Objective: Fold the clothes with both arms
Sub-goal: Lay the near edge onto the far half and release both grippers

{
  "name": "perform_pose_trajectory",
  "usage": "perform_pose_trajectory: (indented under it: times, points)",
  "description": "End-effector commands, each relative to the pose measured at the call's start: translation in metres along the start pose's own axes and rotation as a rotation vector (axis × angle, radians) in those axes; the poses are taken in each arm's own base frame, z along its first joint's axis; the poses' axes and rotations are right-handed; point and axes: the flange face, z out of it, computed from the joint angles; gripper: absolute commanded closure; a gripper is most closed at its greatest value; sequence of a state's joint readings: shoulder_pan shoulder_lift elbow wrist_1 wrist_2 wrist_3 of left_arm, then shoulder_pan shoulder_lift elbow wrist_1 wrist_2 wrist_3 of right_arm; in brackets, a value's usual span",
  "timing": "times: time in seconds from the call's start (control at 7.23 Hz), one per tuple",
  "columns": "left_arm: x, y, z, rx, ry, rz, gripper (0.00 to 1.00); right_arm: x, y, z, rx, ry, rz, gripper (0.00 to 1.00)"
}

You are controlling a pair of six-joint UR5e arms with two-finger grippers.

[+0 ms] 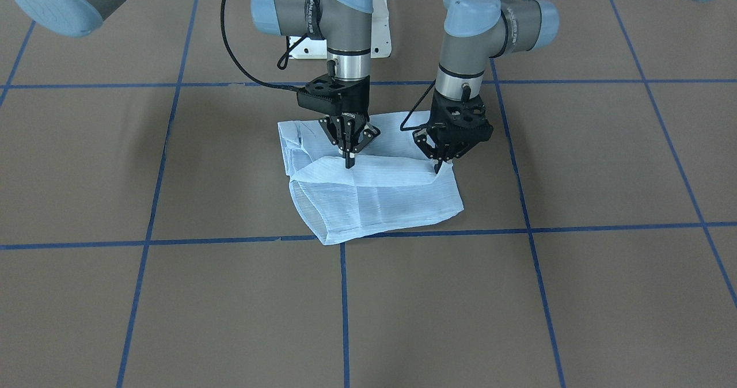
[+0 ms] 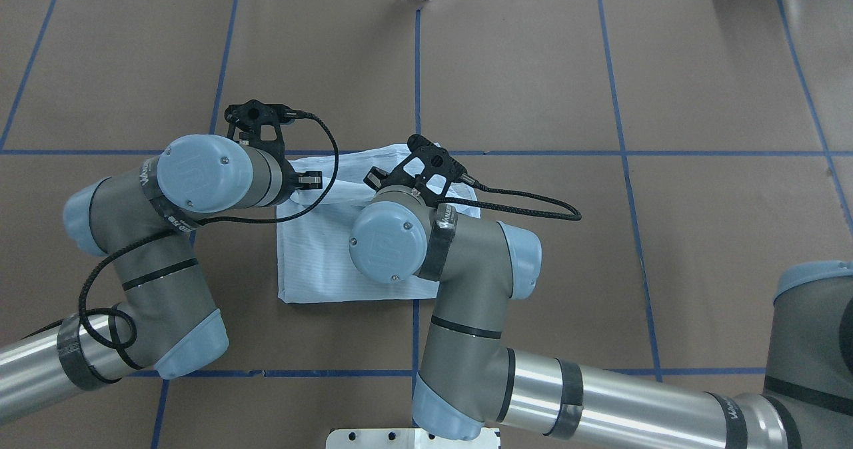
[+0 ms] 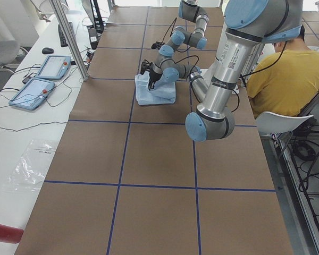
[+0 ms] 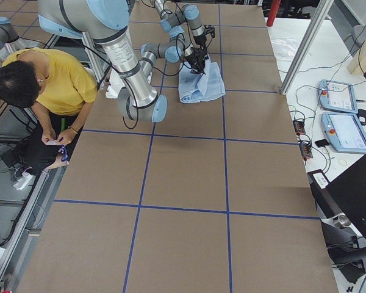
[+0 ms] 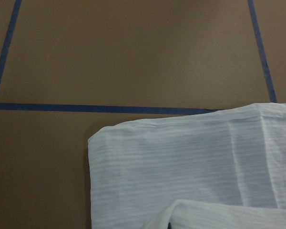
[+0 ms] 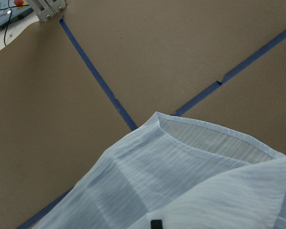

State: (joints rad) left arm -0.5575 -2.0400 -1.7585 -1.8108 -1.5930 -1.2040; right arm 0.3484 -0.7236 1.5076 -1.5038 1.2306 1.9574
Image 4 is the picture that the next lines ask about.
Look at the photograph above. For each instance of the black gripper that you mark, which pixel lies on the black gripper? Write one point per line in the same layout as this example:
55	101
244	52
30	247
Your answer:
199	39
195	57

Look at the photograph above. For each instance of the light blue striped shirt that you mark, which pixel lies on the light blue striped shirt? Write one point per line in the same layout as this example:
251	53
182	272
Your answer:
195	88

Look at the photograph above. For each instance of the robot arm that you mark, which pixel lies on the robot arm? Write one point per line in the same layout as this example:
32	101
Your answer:
107	24
187	14

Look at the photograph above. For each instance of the red cylinder bottle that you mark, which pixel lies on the red cylinder bottle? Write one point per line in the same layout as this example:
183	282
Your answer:
273	12

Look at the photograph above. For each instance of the clear plastic bag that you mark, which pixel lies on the clear plastic bag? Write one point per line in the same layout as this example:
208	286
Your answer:
284	49

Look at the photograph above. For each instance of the person in yellow shirt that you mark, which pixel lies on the person in yellow shirt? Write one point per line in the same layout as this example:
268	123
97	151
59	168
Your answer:
59	91

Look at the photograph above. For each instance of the far teach pendant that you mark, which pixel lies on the far teach pendant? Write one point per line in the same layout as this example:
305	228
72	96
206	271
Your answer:
337	96

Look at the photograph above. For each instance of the teach pendant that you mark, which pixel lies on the teach pendant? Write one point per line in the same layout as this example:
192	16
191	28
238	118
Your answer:
337	96
344	132

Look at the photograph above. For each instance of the near teach pendant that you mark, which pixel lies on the near teach pendant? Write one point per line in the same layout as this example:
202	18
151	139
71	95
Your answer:
344	132

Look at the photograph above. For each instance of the black monitor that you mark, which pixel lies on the black monitor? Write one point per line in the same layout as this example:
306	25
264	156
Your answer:
348	190

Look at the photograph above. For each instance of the white power strip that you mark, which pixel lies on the white power strip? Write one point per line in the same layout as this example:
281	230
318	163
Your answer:
23	181

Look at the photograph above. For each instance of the aluminium frame post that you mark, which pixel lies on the aluminium frame post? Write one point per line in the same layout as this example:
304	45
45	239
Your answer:
308	38

